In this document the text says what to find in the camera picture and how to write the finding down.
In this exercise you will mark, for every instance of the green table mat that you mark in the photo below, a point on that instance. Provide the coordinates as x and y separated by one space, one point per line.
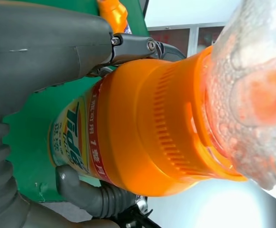
30 151

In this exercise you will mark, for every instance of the white framed cabinet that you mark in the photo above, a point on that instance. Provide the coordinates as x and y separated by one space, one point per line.
193 41

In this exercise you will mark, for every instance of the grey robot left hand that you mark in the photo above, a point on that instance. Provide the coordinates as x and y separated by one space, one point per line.
33 47

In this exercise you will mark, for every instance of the orange detergent bottle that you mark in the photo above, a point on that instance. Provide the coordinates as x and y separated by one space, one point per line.
140 126
114 15

